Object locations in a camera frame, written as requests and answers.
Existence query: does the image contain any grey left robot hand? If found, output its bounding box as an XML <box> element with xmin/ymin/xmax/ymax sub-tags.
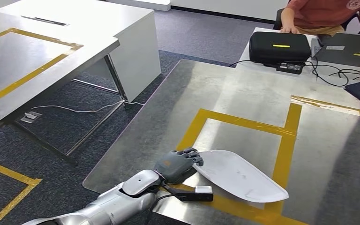
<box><xmin>153</xmin><ymin>147</ymin><xmax>204</xmax><ymax>184</ymax></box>

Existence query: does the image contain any white curved plastic shell part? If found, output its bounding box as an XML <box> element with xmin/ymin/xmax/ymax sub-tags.
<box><xmin>195</xmin><ymin>150</ymin><xmax>289</xmax><ymax>204</ymax></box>

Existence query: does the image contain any steel workbench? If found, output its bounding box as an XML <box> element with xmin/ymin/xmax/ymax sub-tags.
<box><xmin>82</xmin><ymin>59</ymin><xmax>360</xmax><ymax>225</ymax></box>

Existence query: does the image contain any white desk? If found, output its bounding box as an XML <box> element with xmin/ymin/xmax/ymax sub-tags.
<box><xmin>0</xmin><ymin>0</ymin><xmax>162</xmax><ymax>103</ymax></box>

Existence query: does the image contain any white table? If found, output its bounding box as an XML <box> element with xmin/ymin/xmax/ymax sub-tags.
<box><xmin>236</xmin><ymin>27</ymin><xmax>360</xmax><ymax>88</ymax></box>

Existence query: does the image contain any grey floor socket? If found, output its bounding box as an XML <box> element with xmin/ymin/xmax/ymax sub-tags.
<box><xmin>21</xmin><ymin>111</ymin><xmax>42</xmax><ymax>124</ymax></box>

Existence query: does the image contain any black power adapter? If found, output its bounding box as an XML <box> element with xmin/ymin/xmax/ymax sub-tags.
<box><xmin>276</xmin><ymin>62</ymin><xmax>305</xmax><ymax>75</ymax></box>

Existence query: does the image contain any black bulky case yellow stripe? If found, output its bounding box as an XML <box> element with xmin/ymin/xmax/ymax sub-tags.
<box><xmin>248</xmin><ymin>31</ymin><xmax>312</xmax><ymax>66</ymax></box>

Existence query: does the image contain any yellow floor tape outline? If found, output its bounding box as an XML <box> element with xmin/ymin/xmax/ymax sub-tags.
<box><xmin>0</xmin><ymin>154</ymin><xmax>42</xmax><ymax>225</ymax></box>

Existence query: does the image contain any white low plinth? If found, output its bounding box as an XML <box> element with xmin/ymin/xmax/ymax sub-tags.
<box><xmin>105</xmin><ymin>0</ymin><xmax>171</xmax><ymax>11</ymax></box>

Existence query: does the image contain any steel table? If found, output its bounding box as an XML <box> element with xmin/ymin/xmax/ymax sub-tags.
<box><xmin>0</xmin><ymin>7</ymin><xmax>128</xmax><ymax>165</ymax></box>

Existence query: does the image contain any black flat case yellow stripe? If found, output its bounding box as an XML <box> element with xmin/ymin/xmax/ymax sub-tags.
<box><xmin>315</xmin><ymin>32</ymin><xmax>360</xmax><ymax>69</ymax></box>

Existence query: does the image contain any person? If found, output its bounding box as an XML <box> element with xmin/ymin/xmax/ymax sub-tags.
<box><xmin>279</xmin><ymin>0</ymin><xmax>360</xmax><ymax>36</ymax></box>

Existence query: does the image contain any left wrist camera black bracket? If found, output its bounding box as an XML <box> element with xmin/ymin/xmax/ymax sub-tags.
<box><xmin>164</xmin><ymin>186</ymin><xmax>214</xmax><ymax>203</ymax></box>

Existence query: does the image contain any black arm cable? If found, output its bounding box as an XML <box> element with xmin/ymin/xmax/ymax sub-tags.
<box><xmin>144</xmin><ymin>194</ymin><xmax>174</xmax><ymax>225</ymax></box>

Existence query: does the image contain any white floor cable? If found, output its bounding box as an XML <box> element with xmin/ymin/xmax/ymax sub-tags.
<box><xmin>30</xmin><ymin>100</ymin><xmax>145</xmax><ymax>113</ymax></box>

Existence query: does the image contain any black power cable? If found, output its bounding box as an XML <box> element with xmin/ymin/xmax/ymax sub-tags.
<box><xmin>228</xmin><ymin>56</ymin><xmax>360</xmax><ymax>88</ymax></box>

